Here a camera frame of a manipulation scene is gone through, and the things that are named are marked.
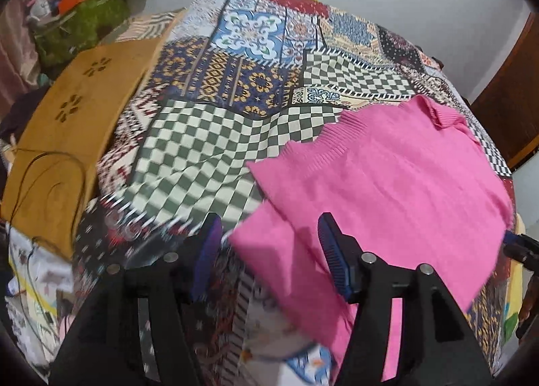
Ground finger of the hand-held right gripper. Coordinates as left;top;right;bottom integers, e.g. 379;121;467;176
503;230;539;274

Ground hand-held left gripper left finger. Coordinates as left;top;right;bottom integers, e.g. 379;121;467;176
48;212;224;386

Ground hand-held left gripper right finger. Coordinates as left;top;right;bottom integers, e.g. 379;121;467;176
317;212;493;386

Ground pink buttoned cardigan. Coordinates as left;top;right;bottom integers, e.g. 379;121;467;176
229;95;515;379

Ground yellow cloth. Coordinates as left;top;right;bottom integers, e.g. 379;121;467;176
503;213;528;330

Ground patchwork patterned blanket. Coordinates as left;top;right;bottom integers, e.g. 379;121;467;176
73;0;518;386

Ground wooden door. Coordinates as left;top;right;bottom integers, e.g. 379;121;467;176
469;11;539;170

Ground white printed sheet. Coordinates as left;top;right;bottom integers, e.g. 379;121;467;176
6;226;79;375

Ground dark cloth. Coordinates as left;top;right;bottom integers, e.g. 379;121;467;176
0;88;48;147

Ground green storage bag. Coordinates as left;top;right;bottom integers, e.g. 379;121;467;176
33;0;131;69

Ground pink striped curtain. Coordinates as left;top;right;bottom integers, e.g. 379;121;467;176
0;0;39;105

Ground thin black cable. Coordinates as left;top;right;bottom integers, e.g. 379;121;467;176
9;151;86;245

